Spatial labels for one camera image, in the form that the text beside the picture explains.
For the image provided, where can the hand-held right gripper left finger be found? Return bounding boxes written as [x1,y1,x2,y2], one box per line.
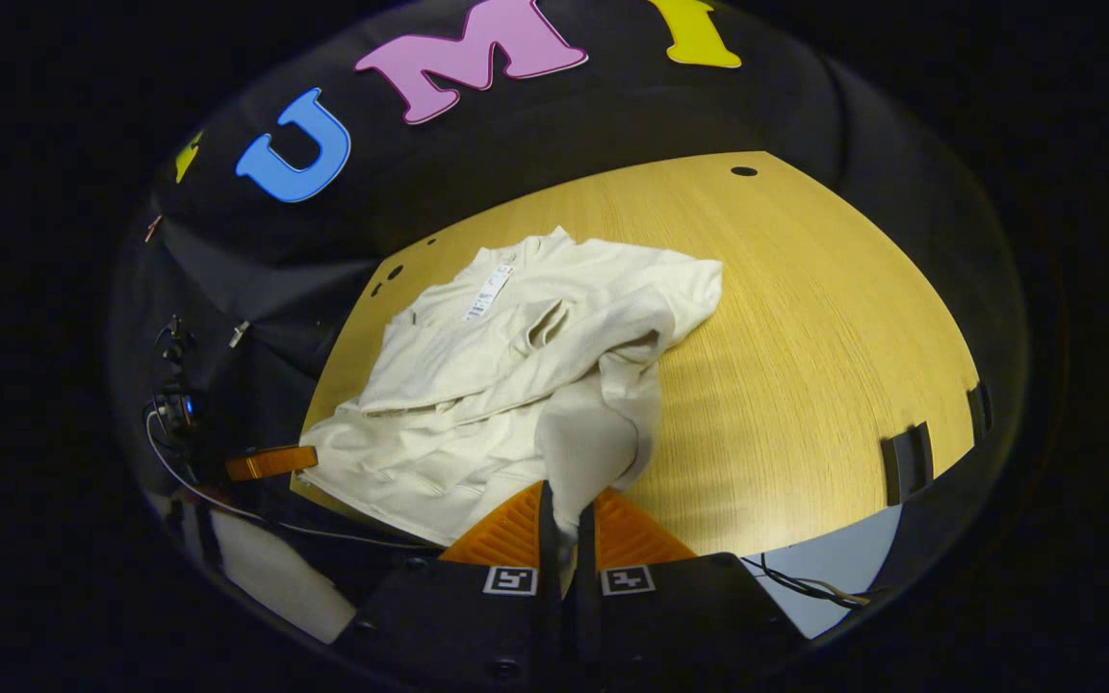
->
[335,479,567,690]

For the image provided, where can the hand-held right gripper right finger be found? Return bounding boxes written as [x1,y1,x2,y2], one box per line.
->
[574,486,806,680]

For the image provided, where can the cream knit sweater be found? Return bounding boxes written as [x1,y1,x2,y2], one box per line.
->
[297,226,724,593]

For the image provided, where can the white paper hang tag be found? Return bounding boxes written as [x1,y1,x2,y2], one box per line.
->
[463,263,517,321]

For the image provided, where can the black table edge clamp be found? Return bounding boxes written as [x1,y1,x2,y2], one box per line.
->
[881,422,936,507]
[966,382,994,442]

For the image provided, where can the black backdrop cloth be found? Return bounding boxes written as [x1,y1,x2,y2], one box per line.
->
[107,0,1032,501]

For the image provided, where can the thin black cable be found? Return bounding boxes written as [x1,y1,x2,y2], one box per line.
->
[740,553,875,609]

